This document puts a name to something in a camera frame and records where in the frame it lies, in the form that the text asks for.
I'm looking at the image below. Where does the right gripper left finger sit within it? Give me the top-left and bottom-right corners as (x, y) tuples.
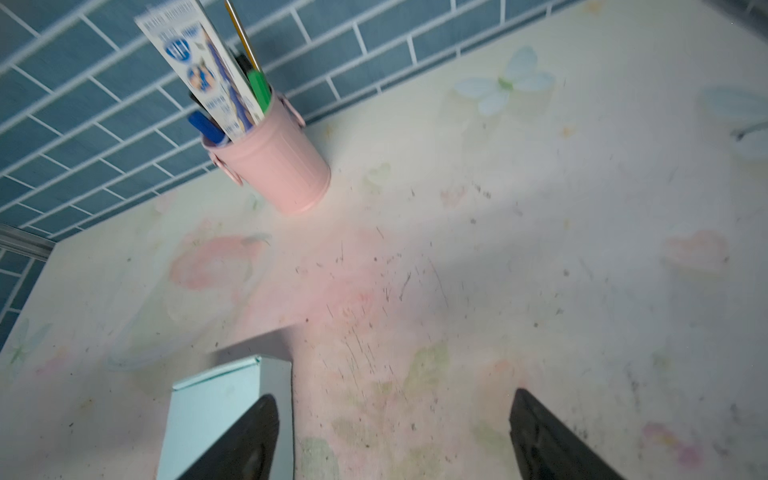
(180, 394), (280, 480)

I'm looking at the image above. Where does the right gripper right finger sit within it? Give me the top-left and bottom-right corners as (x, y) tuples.
(509, 388), (623, 480)

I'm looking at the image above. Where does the light blue paper box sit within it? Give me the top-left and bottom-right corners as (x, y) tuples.
(157, 355), (295, 479)

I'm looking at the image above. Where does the pink pen holder cup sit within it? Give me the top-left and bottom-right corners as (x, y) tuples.
(202, 92), (331, 215)

